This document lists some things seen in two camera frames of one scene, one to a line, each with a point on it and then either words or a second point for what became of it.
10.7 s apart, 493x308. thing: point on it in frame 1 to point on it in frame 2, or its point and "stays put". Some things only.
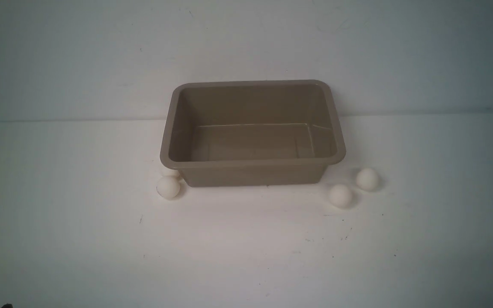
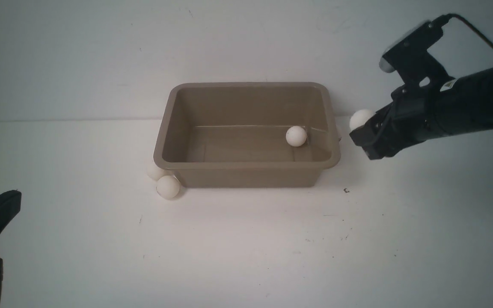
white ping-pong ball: x=167 y=187 stays put
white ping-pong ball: x=367 y=179 to x=296 y=136
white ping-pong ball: x=340 y=196 to x=359 y=117
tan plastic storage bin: x=250 y=132 stays put
